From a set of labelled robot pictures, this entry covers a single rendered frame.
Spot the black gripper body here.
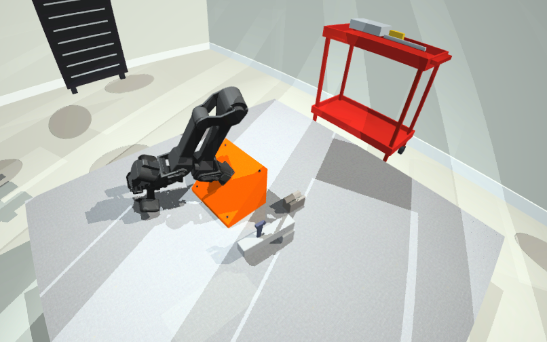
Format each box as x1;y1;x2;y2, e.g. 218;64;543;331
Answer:
138;154;162;212

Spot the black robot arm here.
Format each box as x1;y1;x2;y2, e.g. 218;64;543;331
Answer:
126;86;248;195

